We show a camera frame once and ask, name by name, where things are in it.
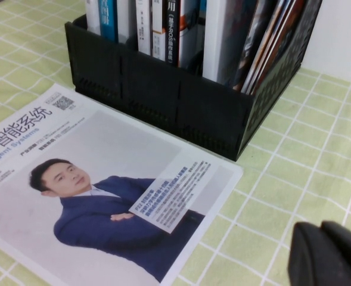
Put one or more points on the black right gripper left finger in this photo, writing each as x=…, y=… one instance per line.
x=312, y=259

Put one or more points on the white page thin magazine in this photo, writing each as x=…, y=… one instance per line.
x=264, y=50

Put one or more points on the picture spine thin magazine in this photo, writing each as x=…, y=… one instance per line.
x=251, y=50

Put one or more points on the man portrait cover magazine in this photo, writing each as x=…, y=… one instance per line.
x=103, y=155

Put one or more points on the dark blue cover magazine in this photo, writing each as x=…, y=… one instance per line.
x=220, y=38

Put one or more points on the black plastic book holder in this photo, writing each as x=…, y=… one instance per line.
x=163, y=104

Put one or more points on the white spine black-logo book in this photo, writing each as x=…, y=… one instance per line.
x=158, y=41

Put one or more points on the black spine robot book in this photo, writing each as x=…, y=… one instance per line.
x=170, y=29

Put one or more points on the blue grey spine book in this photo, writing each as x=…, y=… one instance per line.
x=190, y=18

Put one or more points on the black white spine book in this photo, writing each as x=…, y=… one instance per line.
x=143, y=24

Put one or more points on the thick white orange-band book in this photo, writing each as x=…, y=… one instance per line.
x=126, y=18

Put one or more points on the blue spine mechanism book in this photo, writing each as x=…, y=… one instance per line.
x=108, y=18

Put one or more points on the thin white orange-band book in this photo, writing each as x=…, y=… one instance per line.
x=92, y=15

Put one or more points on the green white checked tablecloth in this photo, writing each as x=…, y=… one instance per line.
x=297, y=149

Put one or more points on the grey cover magazine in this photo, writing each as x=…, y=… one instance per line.
x=272, y=50

